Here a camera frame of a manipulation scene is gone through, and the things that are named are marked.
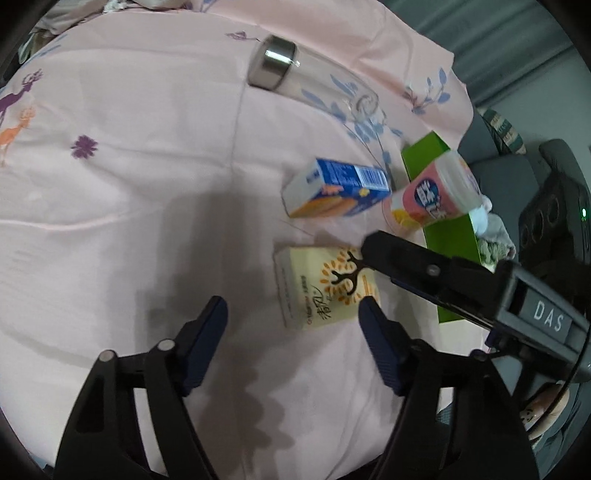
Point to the pink gum canister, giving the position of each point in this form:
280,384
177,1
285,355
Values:
446,189

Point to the yellow tree tissue pack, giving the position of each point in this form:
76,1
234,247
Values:
319,286

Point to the light blue plush toy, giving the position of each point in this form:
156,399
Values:
489,226

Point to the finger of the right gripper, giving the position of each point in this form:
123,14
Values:
458,287

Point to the striped pillow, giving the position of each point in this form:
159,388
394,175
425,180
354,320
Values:
506,138

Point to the green cardboard box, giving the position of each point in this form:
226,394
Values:
453,237

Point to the clear glass bottle steel cap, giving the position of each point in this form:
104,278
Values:
290,70

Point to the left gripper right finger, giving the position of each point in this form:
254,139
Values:
458,420

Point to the pink printed bed sheet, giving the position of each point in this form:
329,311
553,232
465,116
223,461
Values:
142,176

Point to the blue snack box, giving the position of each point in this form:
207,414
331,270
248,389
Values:
329,188

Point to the crumpled beige fabric pile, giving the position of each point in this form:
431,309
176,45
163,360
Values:
67,14

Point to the green knitted scrunchie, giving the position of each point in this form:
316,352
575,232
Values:
491,253

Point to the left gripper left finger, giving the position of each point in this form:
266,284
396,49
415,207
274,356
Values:
102,437

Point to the black camera unit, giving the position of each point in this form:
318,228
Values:
554,235

